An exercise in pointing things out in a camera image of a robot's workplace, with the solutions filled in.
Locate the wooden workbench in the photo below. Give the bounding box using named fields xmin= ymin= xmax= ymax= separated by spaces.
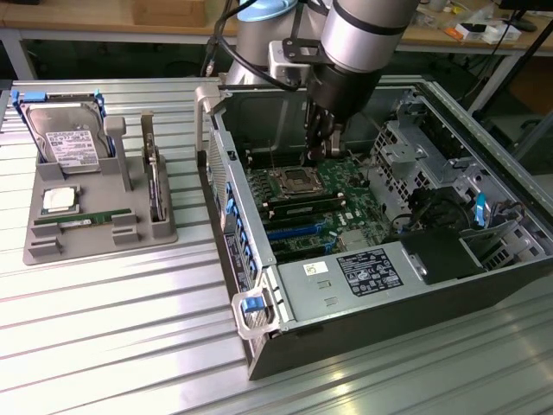
xmin=0 ymin=0 xmax=553 ymax=57

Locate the silver CPU chip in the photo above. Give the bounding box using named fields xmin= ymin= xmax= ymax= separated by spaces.
xmin=40 ymin=187 xmax=83 ymax=215

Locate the silver chipset heat sink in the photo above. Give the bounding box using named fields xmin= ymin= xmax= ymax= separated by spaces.
xmin=338 ymin=230 xmax=363 ymax=252

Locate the black camera cable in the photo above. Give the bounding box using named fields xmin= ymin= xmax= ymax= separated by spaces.
xmin=214 ymin=0 xmax=303 ymax=93

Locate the green graphics card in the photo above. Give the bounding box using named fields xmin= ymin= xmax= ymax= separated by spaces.
xmin=140 ymin=110 xmax=169 ymax=222

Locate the black cable with metal plug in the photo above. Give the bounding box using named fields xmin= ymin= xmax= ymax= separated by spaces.
xmin=199 ymin=0 xmax=228 ymax=78

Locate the black case fan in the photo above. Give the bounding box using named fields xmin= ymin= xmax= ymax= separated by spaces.
xmin=408 ymin=185 xmax=474 ymax=233

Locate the blue card retainer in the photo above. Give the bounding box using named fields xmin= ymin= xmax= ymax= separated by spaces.
xmin=223 ymin=181 xmax=261 ymax=280

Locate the black monitor stand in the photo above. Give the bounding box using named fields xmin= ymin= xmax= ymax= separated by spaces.
xmin=499 ymin=0 xmax=539 ymax=32

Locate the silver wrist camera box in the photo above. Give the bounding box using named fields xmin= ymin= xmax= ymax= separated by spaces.
xmin=267 ymin=38 xmax=324 ymax=86

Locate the grey parts rack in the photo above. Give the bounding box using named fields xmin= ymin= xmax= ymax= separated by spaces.
xmin=22 ymin=115 xmax=181 ymax=267

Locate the grey power supply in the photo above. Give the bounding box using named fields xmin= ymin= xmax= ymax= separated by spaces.
xmin=276 ymin=240 xmax=431 ymax=326

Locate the silver drive cage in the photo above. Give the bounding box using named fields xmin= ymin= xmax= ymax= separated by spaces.
xmin=366 ymin=119 xmax=437 ymax=217

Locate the black tripod pole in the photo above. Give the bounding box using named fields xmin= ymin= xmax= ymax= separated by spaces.
xmin=470 ymin=25 xmax=553 ymax=116

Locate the grey case corner handle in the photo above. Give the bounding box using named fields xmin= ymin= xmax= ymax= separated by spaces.
xmin=232 ymin=288 xmax=283 ymax=339
xmin=194 ymin=84 xmax=226 ymax=153

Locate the blue bay lever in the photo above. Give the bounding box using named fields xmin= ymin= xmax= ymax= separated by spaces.
xmin=474 ymin=193 xmax=490 ymax=227

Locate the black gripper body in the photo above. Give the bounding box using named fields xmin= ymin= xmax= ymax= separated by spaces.
xmin=307 ymin=63 xmax=384 ymax=121

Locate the blue expansion slot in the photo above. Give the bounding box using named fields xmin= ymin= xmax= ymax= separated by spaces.
xmin=266 ymin=224 xmax=320 ymax=242

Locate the aluminium frame rail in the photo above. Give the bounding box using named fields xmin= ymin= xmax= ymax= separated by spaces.
xmin=425 ymin=80 xmax=553 ymax=195

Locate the silver disk bay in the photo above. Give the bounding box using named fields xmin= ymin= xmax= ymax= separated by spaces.
xmin=457 ymin=218 xmax=535 ymax=272

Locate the white flat box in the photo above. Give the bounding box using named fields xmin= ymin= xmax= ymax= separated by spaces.
xmin=481 ymin=21 xmax=535 ymax=44

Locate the black open PC case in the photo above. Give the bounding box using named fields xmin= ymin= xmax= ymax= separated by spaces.
xmin=196 ymin=77 xmax=553 ymax=381

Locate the hard disk in blue caddy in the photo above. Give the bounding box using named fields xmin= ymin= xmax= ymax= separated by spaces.
xmin=10 ymin=89 xmax=114 ymax=175

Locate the black plastic shroud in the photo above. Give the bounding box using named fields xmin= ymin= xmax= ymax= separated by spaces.
xmin=399 ymin=227 xmax=486 ymax=285

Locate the silver CPU socket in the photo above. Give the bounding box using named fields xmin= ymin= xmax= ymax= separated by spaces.
xmin=270 ymin=165 xmax=325 ymax=201

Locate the long black expansion slot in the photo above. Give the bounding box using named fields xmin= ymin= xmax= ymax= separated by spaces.
xmin=274 ymin=242 xmax=327 ymax=264
xmin=263 ymin=214 xmax=334 ymax=231

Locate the white and orange box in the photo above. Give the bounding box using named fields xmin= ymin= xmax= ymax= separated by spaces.
xmin=447 ymin=21 xmax=477 ymax=42

